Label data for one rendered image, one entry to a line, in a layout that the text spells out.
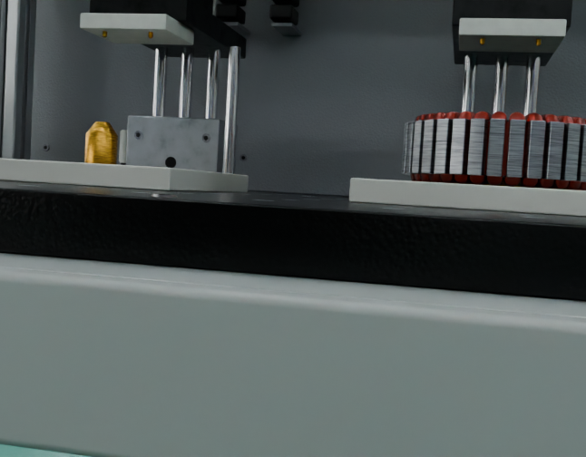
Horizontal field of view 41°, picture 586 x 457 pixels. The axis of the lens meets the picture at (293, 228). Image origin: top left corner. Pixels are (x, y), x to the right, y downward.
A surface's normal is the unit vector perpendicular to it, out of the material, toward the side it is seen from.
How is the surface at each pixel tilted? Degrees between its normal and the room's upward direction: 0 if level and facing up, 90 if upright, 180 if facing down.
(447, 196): 90
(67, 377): 90
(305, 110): 90
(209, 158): 90
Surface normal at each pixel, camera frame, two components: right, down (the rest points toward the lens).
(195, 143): -0.21, 0.04
